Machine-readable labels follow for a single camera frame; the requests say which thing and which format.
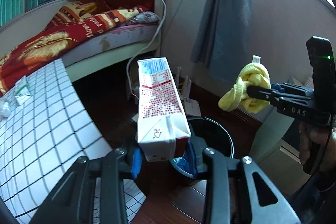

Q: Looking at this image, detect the white grid tablecloth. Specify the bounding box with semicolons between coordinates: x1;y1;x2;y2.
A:
0;58;146;224

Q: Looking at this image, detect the bed mattress and frame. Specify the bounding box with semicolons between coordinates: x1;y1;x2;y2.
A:
62;12;161;82

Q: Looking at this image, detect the yellow knotted cloth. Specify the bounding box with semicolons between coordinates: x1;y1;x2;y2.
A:
217;62;272;114

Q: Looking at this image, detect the person right hand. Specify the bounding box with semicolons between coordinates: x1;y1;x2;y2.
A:
298;122;336;166

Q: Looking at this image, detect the black trash bin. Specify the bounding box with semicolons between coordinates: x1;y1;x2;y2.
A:
182;117;235;180

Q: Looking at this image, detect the white power cable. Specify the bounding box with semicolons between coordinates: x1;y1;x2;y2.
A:
126;0;168;100

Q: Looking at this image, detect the clear plastic bag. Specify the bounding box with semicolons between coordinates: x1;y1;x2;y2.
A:
0;98;11;118

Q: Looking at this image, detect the grey curtain right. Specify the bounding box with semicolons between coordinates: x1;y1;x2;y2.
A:
190;0;252;83

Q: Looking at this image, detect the red white milk carton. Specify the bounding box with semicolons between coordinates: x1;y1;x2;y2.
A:
137;57;191;162

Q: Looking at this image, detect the red yellow quilt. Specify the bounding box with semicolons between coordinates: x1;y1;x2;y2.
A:
1;0;149;96

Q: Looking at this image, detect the green white small box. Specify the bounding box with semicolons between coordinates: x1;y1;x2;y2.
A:
14;76;31;106

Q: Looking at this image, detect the short blue paper cup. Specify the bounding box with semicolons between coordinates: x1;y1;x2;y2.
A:
170;157;194;178

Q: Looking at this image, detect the white wifi router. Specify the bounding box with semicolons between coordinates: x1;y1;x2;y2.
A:
174;67;202;117

